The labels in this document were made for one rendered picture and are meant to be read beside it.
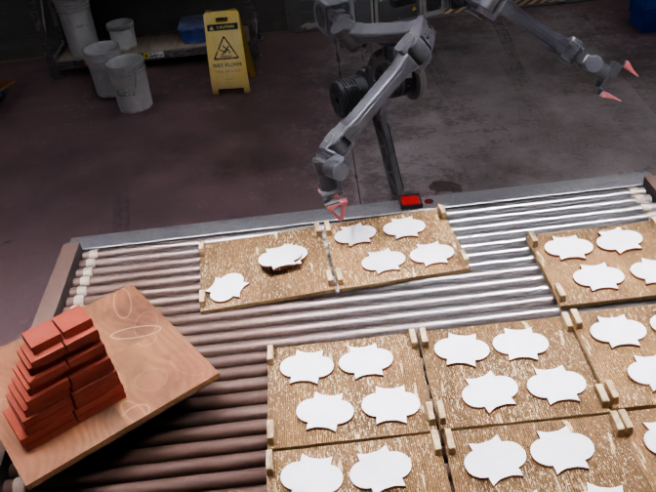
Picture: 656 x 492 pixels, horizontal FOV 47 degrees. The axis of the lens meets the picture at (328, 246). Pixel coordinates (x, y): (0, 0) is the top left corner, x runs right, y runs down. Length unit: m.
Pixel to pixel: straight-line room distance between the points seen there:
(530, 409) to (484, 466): 0.22
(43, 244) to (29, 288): 0.41
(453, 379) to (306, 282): 0.59
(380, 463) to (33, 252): 3.16
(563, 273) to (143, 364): 1.23
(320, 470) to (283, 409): 0.22
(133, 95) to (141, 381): 4.14
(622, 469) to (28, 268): 3.42
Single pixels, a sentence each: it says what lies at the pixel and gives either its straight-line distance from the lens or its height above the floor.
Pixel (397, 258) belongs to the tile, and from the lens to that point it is 2.35.
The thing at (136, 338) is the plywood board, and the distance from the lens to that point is 2.09.
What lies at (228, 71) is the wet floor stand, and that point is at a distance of 5.92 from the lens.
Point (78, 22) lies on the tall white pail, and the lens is 6.83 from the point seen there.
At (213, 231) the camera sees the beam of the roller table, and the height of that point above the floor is 0.92.
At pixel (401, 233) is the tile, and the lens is 2.46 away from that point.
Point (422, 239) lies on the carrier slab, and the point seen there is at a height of 0.94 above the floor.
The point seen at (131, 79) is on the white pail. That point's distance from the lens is 5.86.
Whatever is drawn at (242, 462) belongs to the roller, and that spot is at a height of 0.91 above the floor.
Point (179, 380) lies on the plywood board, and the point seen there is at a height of 1.04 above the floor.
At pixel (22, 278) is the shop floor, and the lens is 4.41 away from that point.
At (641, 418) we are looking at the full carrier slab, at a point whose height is 0.94.
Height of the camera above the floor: 2.36
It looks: 36 degrees down
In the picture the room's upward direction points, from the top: 7 degrees counter-clockwise
